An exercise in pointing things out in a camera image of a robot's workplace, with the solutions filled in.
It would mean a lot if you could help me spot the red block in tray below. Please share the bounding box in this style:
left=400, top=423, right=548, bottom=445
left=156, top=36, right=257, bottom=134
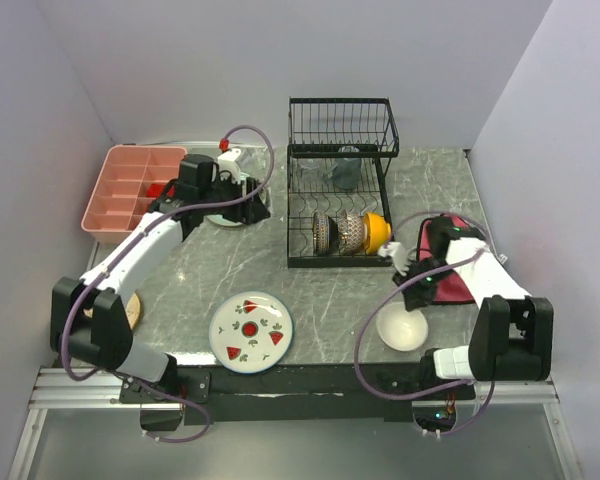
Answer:
left=145, top=183, right=165, bottom=199

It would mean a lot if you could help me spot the aluminium rail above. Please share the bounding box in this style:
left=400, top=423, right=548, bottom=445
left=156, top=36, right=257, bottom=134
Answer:
left=28, top=368, right=560, bottom=410

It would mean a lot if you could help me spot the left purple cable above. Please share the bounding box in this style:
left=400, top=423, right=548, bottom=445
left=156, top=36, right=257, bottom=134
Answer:
left=59, top=124, right=276, bottom=446

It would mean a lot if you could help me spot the patterned purple bowl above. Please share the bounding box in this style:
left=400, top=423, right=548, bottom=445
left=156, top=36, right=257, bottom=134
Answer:
left=337, top=211, right=367, bottom=255

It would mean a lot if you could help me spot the orange bowl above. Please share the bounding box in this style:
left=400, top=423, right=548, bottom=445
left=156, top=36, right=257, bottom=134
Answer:
left=363, top=212, right=392, bottom=255

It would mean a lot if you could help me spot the black wire dish rack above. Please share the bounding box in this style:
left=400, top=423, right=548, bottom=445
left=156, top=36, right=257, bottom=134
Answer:
left=286, top=97, right=400, bottom=269

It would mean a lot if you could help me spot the brown glazed bowl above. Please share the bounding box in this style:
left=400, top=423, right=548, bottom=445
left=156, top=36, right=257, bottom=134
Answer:
left=312, top=212, right=340, bottom=256

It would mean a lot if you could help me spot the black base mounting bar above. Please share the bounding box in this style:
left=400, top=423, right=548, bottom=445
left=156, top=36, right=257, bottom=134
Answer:
left=119, top=362, right=479, bottom=424

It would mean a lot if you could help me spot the pink compartment organizer tray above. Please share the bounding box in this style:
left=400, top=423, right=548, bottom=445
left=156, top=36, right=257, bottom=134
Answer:
left=81, top=145, right=187, bottom=245

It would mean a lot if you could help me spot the white grey mug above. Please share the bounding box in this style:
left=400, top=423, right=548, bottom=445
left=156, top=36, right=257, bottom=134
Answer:
left=323, top=145, right=362, bottom=191

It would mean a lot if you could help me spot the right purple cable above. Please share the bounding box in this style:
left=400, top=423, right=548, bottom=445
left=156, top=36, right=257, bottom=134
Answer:
left=353, top=212, right=496, bottom=437

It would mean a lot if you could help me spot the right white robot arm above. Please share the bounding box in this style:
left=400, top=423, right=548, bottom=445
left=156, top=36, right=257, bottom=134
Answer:
left=381, top=216, right=554, bottom=398

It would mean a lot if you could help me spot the beige bird plate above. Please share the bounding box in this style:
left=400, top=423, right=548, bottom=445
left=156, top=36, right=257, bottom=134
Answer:
left=83, top=290, right=142, bottom=335

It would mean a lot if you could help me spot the white bowl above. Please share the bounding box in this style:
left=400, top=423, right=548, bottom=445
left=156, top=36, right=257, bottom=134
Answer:
left=376, top=303, right=429, bottom=352

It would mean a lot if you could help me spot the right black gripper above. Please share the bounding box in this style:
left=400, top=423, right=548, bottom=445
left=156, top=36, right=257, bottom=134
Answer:
left=391, top=256, right=455, bottom=312

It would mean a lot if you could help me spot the pink red cloth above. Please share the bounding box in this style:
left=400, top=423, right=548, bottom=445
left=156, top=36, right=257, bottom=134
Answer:
left=415, top=215, right=485, bottom=305

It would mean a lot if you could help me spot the purple cable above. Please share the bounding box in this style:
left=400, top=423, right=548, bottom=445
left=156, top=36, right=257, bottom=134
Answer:
left=353, top=212, right=496, bottom=437
left=59, top=124, right=276, bottom=446

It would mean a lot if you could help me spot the clear faceted drinking glass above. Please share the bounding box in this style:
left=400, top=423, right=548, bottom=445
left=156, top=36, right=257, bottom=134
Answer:
left=297, top=158, right=322, bottom=177

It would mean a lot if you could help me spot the mint green flower plate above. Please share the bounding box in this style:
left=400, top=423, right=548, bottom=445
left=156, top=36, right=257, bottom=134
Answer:
left=206, top=174, right=253, bottom=227

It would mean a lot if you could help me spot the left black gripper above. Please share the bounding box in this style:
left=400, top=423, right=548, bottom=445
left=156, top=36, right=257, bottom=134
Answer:
left=199, top=171, right=270, bottom=225

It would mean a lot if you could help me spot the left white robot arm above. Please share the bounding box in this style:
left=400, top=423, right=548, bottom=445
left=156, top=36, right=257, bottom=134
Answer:
left=50, top=148, right=270, bottom=402

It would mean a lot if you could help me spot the watermelon pattern plate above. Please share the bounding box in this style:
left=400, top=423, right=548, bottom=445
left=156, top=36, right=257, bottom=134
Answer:
left=209, top=291, right=294, bottom=375

